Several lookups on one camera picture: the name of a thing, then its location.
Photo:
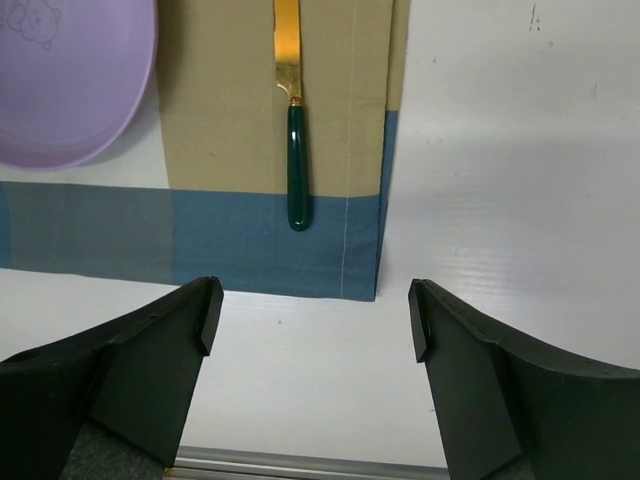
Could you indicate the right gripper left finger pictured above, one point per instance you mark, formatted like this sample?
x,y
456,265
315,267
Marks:
x,y
109,402

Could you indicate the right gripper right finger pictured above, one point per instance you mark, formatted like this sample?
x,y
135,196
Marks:
x,y
510,406

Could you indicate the blue tan checked placemat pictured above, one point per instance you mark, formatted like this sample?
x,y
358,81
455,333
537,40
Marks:
x,y
196,185

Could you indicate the purple plate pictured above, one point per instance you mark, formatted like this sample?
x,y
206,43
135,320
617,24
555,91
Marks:
x,y
73,74

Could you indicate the gold knife green handle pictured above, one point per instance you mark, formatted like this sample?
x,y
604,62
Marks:
x,y
288,70

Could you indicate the aluminium front rail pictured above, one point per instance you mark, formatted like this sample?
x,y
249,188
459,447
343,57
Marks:
x,y
209,463

